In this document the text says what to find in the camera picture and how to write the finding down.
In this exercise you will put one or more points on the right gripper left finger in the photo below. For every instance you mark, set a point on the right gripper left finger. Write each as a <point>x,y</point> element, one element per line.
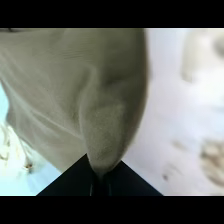
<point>71,183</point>

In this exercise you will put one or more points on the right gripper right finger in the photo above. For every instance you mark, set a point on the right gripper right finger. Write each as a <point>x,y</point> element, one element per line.
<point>128,183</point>

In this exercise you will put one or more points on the beige garment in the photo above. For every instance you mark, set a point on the beige garment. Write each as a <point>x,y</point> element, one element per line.
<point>73,90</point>

